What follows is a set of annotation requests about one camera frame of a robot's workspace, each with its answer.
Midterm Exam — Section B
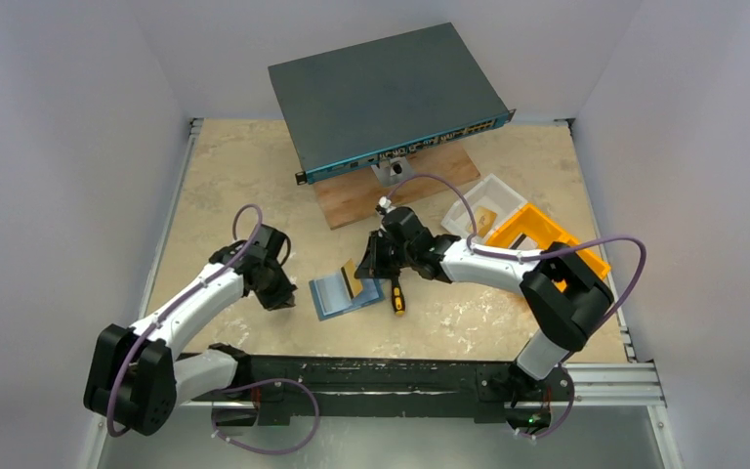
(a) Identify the gold credit card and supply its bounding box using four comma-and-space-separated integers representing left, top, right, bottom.
341, 258, 363, 300
474, 206, 497, 237

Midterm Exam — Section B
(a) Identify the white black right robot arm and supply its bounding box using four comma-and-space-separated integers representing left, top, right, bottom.
354, 207, 614, 398

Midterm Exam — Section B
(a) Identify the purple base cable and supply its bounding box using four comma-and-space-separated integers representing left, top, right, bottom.
210, 377, 321, 457
512, 368, 577, 442

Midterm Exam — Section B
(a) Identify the aluminium frame rail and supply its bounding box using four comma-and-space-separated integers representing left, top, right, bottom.
567, 362, 666, 407

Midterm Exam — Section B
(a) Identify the blue card holder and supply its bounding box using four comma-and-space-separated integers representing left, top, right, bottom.
309, 271, 385, 320

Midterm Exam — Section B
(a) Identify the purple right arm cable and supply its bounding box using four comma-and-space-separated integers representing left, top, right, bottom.
378, 173, 648, 338

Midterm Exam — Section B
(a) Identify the orange plastic divided bin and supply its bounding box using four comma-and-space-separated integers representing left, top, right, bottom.
481, 204, 613, 292

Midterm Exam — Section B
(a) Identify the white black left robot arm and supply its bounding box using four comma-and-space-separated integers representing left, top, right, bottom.
83, 225, 296, 436

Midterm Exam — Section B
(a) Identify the yellow black handled screwdriver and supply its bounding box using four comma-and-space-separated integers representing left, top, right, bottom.
390, 277, 406, 317

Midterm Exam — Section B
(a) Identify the grey network switch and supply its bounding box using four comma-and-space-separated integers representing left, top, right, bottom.
268, 22, 516, 185

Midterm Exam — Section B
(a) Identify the small grey metal bracket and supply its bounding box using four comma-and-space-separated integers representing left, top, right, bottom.
371, 156, 416, 188

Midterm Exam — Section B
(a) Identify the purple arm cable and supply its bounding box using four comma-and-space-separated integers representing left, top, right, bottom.
378, 173, 648, 338
105, 204, 265, 439

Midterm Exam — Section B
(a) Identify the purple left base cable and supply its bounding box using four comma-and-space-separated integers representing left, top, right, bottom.
210, 377, 321, 457

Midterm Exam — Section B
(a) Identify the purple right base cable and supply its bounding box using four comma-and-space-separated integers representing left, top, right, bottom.
512, 368, 577, 442

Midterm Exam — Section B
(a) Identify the clear plastic bin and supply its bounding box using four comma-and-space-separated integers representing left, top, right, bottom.
440, 174, 527, 244

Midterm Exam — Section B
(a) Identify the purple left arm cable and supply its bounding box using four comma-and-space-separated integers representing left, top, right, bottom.
105, 204, 265, 439

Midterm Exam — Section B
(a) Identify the white credit card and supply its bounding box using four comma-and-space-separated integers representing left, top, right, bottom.
509, 234, 539, 250

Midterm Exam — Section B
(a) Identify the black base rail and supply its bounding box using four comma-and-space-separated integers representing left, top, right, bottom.
197, 355, 575, 430

